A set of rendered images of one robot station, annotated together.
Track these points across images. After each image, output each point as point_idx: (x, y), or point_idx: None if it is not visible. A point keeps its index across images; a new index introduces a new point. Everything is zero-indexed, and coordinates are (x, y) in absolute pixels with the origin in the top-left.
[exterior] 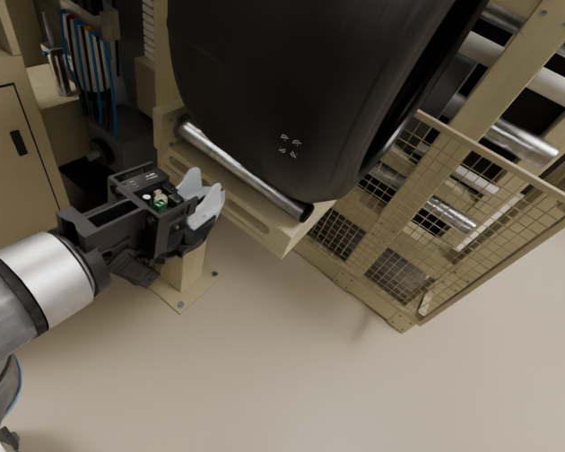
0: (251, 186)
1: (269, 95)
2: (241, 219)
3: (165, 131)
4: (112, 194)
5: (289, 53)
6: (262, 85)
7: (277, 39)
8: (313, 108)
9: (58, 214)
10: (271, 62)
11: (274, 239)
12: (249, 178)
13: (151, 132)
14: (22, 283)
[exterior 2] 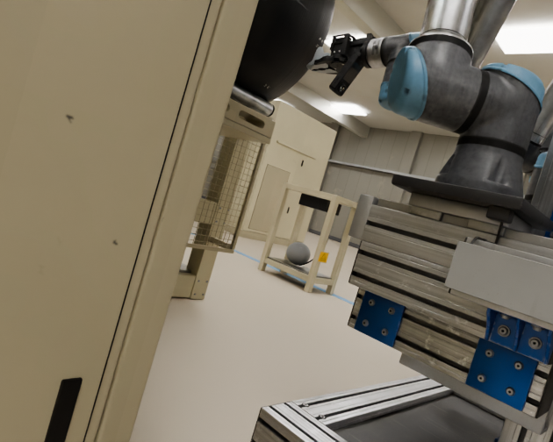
0: (247, 98)
1: (319, 22)
2: (247, 124)
3: None
4: (348, 40)
5: (326, 7)
6: (318, 17)
7: (323, 3)
8: (328, 26)
9: (371, 33)
10: (321, 10)
11: (267, 129)
12: (247, 93)
13: None
14: (376, 58)
